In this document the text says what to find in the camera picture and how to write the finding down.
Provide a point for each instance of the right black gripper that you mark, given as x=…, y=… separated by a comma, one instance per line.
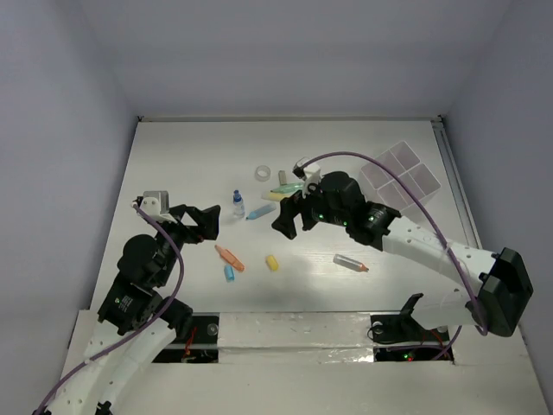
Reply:
x=289, y=207

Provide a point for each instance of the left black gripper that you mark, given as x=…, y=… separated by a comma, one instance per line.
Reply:
x=207, y=226

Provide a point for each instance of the small blue-capped bottle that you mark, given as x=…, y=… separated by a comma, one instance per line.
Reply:
x=238, y=204

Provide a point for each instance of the small grey metal clip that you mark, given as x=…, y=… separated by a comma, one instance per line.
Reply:
x=282, y=178

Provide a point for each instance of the clear tape roll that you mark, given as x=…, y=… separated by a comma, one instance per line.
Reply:
x=262, y=173

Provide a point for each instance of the grey orange-tipped marker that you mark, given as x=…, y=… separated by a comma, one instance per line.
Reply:
x=349, y=263

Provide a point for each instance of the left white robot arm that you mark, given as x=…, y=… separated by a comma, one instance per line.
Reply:
x=135, y=323

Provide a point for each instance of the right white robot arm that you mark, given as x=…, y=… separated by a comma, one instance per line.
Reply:
x=497, y=287

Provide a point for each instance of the green highlighter pen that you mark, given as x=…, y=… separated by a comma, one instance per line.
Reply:
x=288, y=188

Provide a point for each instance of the yellow highlighter pen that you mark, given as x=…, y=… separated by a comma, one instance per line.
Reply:
x=271, y=196

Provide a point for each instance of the orange highlighter pen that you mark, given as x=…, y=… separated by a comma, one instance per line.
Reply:
x=230, y=258

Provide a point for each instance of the blue highlighter pen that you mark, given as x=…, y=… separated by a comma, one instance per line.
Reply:
x=261, y=211

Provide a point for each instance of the yellow pen cap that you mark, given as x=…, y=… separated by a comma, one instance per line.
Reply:
x=272, y=263

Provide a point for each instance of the blue pen cap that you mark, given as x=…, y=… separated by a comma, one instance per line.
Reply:
x=229, y=273

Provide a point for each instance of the white four-compartment organizer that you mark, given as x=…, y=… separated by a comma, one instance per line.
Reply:
x=377, y=185

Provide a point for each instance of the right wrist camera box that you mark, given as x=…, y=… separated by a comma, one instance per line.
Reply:
x=309, y=173

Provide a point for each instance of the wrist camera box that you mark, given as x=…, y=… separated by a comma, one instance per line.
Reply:
x=309, y=173
x=155, y=203

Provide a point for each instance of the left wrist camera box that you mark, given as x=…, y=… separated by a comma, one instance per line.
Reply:
x=155, y=203

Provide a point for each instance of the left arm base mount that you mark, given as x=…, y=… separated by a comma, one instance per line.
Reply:
x=199, y=346

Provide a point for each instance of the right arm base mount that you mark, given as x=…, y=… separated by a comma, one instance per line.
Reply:
x=397, y=337

